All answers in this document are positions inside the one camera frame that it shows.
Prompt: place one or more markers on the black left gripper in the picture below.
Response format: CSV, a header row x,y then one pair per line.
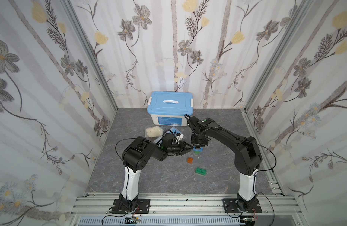
x,y
180,147

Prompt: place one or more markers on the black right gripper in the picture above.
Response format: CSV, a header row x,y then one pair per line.
x,y
199,140

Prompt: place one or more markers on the blue lego brick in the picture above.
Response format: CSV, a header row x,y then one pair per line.
x,y
198,149

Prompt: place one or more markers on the orange lego brick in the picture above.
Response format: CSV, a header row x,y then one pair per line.
x,y
190,160

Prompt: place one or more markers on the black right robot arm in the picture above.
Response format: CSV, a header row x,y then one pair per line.
x,y
247,159

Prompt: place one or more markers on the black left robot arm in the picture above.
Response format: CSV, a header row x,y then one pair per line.
x,y
136,156

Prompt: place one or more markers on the long green lego brick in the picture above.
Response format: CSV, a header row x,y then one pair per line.
x,y
201,171

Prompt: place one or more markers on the bagged blue face masks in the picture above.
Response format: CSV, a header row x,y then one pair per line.
x,y
172,130

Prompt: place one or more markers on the blue lidded storage box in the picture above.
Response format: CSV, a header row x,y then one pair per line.
x,y
169,108

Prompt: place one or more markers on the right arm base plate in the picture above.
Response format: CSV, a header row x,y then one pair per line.
x,y
234,205

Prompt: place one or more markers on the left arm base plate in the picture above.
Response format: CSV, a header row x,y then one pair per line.
x,y
142,206

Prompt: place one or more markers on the white slotted cable duct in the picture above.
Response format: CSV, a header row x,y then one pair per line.
x,y
161,221

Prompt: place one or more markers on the aluminium front rail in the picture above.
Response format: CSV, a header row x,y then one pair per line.
x,y
277,210

